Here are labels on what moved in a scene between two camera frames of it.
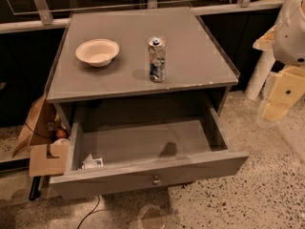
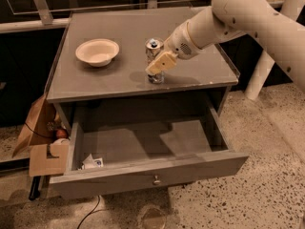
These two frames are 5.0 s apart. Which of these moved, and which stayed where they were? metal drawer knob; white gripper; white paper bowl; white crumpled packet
Moved: white gripper
Stayed: white crumpled packet; white paper bowl; metal drawer knob
